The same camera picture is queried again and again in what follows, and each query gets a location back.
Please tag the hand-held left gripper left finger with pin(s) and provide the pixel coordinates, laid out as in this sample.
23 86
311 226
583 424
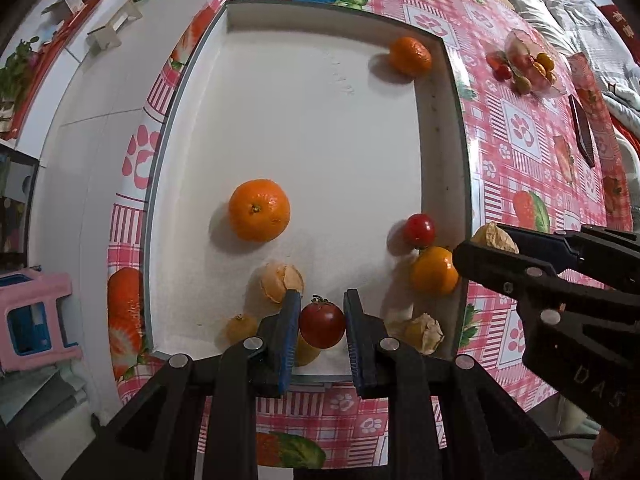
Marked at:
290 340

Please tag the dark red cherry tomato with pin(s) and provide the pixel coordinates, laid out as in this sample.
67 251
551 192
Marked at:
322 322

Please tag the white cardboard stand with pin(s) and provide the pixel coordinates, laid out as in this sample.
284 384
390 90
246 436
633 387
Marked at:
112 27
65 4

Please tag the red cushion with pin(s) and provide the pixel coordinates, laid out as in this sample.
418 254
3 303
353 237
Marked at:
622 30

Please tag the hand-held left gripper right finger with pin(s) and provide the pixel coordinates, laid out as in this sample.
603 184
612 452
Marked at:
357 345

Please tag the white shallow tray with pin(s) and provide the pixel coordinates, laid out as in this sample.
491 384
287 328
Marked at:
325 135

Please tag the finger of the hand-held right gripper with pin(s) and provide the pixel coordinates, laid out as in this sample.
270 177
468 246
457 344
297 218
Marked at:
540 245
490 260

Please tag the small orange kumquat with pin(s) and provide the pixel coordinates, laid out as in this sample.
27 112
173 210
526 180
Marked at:
544 60
538 70

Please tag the pink plastic stool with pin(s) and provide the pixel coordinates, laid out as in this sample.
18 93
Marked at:
30 285

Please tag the grey quilt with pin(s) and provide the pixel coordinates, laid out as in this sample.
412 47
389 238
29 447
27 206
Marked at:
575 15

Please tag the clear glass bowl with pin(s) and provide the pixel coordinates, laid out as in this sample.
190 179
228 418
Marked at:
515 40

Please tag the pink strawberry print tablecloth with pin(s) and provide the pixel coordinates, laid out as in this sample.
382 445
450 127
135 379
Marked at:
520 170

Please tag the orange mandarin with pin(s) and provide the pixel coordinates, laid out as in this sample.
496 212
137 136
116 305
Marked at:
410 56
259 210
434 270

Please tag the black smartphone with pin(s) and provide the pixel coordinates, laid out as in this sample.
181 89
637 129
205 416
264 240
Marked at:
582 132

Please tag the small green fruit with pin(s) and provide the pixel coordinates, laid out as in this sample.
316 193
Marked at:
522 84

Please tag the husked physalis fruit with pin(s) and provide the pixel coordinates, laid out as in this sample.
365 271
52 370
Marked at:
422 332
277 280
492 235

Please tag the dark glass cabinet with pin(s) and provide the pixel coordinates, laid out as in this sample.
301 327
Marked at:
15 200

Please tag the green potted plant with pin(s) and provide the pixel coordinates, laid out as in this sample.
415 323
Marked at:
17 67

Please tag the small yellow physalis berry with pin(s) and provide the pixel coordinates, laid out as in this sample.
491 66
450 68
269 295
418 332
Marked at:
306 352
241 327

